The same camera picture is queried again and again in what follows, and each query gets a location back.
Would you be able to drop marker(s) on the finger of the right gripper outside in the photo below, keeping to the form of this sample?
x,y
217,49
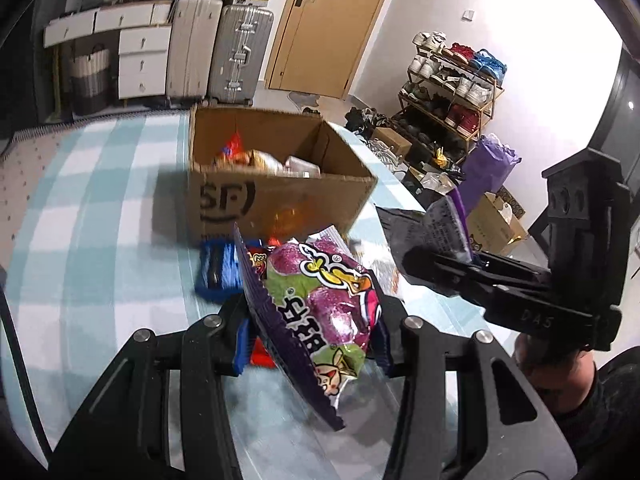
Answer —
x,y
497,269

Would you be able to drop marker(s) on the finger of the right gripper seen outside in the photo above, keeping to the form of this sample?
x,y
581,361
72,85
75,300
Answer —
x,y
446,276

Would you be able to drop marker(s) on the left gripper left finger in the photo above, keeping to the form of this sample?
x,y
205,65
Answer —
x,y
157,411

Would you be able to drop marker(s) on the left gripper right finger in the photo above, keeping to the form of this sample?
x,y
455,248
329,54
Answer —
x,y
467,411

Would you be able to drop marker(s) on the purple white snack bag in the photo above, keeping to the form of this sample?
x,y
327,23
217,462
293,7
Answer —
x,y
439,229

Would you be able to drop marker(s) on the purple green snack bag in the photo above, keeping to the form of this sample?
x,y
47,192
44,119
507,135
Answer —
x,y
315,307

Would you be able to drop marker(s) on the red chip bag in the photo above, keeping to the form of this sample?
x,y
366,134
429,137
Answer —
x,y
233,152

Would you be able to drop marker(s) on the right hand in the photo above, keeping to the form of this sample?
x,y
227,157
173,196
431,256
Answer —
x,y
562,382

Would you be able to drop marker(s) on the open cardboard box on floor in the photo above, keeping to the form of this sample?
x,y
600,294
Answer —
x,y
493,227

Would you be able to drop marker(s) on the purple gift bag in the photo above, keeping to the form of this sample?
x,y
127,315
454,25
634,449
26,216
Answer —
x,y
486,169

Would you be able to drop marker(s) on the red snack bag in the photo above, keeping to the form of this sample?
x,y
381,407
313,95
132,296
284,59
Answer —
x,y
259,258

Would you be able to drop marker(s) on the small brown box on floor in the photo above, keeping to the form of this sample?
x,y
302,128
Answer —
x,y
399,145

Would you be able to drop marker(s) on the blue cookie pack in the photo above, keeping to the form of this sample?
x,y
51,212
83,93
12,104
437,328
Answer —
x,y
218,276

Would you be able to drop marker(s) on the shoe rack with shoes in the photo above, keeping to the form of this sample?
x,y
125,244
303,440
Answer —
x,y
454,87

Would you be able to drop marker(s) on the plaid teal tablecloth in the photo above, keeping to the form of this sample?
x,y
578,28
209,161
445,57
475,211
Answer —
x,y
95,245

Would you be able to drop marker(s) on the SF cardboard box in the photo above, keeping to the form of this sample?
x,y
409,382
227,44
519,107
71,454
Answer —
x,y
262,203

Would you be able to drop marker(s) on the wooden door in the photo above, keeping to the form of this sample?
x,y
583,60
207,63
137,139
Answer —
x,y
317,45

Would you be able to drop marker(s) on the silver suitcase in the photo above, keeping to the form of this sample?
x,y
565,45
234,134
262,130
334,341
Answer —
x,y
239,50

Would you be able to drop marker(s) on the woven laundry basket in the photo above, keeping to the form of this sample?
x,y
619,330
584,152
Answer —
x,y
90,76

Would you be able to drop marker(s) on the beige suitcase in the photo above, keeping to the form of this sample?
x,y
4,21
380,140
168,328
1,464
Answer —
x,y
194,28

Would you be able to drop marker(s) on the white drawer desk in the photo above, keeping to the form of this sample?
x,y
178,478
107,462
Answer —
x,y
141,34

